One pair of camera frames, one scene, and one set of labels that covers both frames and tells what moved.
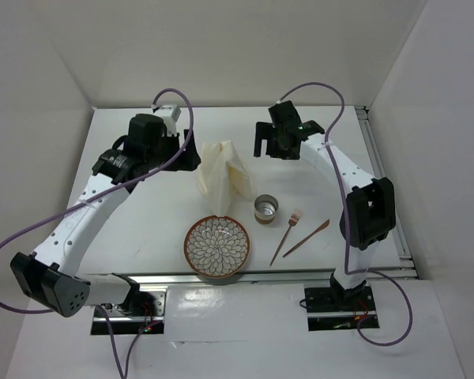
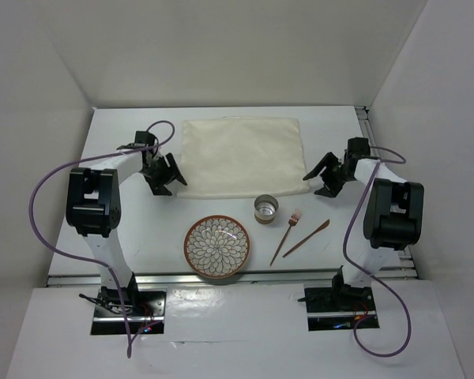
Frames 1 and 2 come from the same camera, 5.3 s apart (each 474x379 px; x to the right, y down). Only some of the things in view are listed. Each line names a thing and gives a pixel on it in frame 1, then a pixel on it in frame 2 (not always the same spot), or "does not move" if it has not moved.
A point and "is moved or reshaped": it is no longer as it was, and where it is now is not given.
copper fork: x=292 y=221 does not move
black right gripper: x=263 y=132 → x=329 y=159
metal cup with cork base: x=265 y=206 does not move
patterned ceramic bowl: x=216 y=246 does not move
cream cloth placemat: x=223 y=174 is moved or reshaped
